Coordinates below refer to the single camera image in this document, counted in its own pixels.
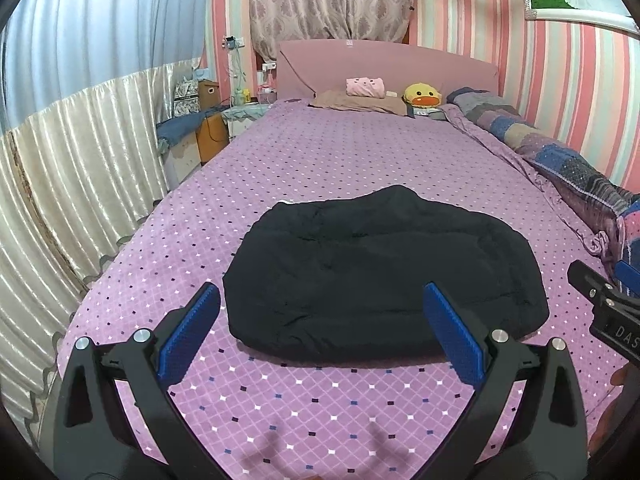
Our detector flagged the orange wooden nightstand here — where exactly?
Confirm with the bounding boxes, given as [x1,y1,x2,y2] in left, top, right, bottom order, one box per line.
[196,114,229,165]

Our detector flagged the black padded winter coat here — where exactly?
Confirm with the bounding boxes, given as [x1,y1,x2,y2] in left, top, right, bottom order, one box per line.
[224,185,549,364]

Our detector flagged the grey patterned storage box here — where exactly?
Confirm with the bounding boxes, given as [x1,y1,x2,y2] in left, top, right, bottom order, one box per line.
[172,78,201,117]

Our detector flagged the brown cardboard box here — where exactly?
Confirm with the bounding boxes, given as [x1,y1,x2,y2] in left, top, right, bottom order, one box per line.
[198,79,221,110]

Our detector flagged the pink padded headboard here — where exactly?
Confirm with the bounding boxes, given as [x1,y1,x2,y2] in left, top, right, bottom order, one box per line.
[277,39,500,104]

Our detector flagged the light blue sheer curtain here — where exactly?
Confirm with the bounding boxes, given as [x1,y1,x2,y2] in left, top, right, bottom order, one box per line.
[1,0,206,129]

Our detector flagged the cream pleated curtain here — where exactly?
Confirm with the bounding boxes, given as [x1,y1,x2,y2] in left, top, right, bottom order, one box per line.
[1,60,196,442]

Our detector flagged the yellow duck plush toy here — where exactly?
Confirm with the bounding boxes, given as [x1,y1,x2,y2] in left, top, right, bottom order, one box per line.
[402,82,442,108]

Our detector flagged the blue cloth on nightstand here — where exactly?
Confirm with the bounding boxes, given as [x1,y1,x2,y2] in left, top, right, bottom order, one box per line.
[155,106,226,155]

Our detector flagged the patchwork folded quilt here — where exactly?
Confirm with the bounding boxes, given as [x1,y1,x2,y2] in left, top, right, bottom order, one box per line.
[446,87,639,271]

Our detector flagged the floral grey window curtain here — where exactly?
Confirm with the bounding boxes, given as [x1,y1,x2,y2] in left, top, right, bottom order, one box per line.
[250,0,414,61]

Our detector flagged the brown flat pillow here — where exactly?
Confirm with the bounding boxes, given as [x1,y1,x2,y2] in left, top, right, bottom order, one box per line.
[309,90,412,117]

